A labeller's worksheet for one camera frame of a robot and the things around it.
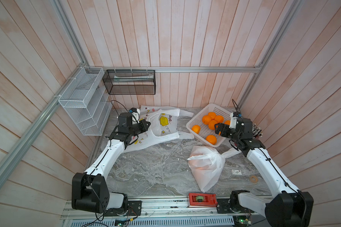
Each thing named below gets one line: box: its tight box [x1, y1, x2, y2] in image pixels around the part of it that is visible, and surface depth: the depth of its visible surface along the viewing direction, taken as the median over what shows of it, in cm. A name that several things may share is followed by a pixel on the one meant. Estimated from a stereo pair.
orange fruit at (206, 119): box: [201, 114, 212, 125], surface depth 108 cm
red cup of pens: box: [251, 123, 263, 140], surface depth 86 cm
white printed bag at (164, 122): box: [123, 105, 195, 153], surface depth 94 cm
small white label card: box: [231, 169, 243, 175], surface depth 87 cm
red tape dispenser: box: [188, 192, 218, 208], surface depth 73 cm
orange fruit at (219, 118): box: [214, 114, 225, 123], surface depth 108 cm
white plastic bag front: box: [186, 145, 243, 193], surface depth 78 cm
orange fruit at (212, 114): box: [207, 111, 216, 120], surface depth 113 cm
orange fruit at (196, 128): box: [191, 124, 201, 135], surface depth 103 cm
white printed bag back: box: [139, 104, 194, 119], surface depth 113 cm
